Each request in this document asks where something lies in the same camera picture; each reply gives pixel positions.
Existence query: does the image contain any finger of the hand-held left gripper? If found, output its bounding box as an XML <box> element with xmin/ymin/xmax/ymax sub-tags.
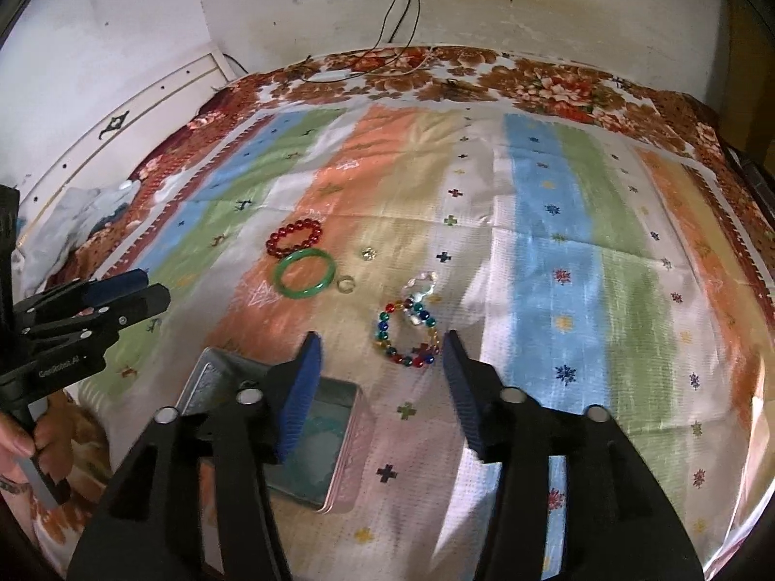
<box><xmin>24</xmin><ymin>283</ymin><xmax>172</xmax><ymax>352</ymax></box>
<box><xmin>15</xmin><ymin>268</ymin><xmax>150</xmax><ymax>326</ymax></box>

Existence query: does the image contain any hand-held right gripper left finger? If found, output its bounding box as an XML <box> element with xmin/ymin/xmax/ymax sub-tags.
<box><xmin>66</xmin><ymin>332</ymin><xmax>325</xmax><ymax>581</ymax></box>

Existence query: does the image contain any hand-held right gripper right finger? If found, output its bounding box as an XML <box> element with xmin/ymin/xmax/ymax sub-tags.
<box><xmin>442</xmin><ymin>330</ymin><xmax>706</xmax><ymax>581</ymax></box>

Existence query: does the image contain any metal tin box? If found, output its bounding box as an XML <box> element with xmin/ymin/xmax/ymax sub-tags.
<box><xmin>174</xmin><ymin>346</ymin><xmax>358</xmax><ymax>514</ymax></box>

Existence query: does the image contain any multicolour bead bracelet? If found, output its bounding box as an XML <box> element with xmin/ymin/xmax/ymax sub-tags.
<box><xmin>374</xmin><ymin>293</ymin><xmax>446</xmax><ymax>370</ymax></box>

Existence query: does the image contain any clear bead bracelet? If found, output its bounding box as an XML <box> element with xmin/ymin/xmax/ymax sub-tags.
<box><xmin>401</xmin><ymin>271</ymin><xmax>439</xmax><ymax>309</ymax></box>

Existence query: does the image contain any green jade bangle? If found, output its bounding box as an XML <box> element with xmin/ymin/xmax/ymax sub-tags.
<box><xmin>274</xmin><ymin>250</ymin><xmax>336</xmax><ymax>299</ymax></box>

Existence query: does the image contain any red bead bracelet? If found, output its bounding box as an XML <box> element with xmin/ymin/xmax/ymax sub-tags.
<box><xmin>265</xmin><ymin>218</ymin><xmax>324</xmax><ymax>258</ymax></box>

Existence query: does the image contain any person's left hand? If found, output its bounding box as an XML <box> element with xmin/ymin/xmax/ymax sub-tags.
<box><xmin>0</xmin><ymin>390</ymin><xmax>77</xmax><ymax>500</ymax></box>

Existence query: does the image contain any grey crumpled cloth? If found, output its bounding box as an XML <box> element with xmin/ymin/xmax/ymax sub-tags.
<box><xmin>15</xmin><ymin>180</ymin><xmax>137</xmax><ymax>291</ymax></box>

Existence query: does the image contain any striped pastel cloth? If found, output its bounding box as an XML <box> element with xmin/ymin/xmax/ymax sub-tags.
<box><xmin>78</xmin><ymin>103</ymin><xmax>775</xmax><ymax>581</ymax></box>

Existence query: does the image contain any white headboard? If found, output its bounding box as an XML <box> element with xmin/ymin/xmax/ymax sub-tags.
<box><xmin>15</xmin><ymin>45</ymin><xmax>228</xmax><ymax>237</ymax></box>

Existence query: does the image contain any floral bedsheet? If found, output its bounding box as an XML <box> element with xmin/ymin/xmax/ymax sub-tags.
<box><xmin>30</xmin><ymin>45</ymin><xmax>775</xmax><ymax>581</ymax></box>

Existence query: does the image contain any black power cable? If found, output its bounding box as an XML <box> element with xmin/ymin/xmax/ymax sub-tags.
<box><xmin>299</xmin><ymin>0</ymin><xmax>437</xmax><ymax>84</ymax></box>

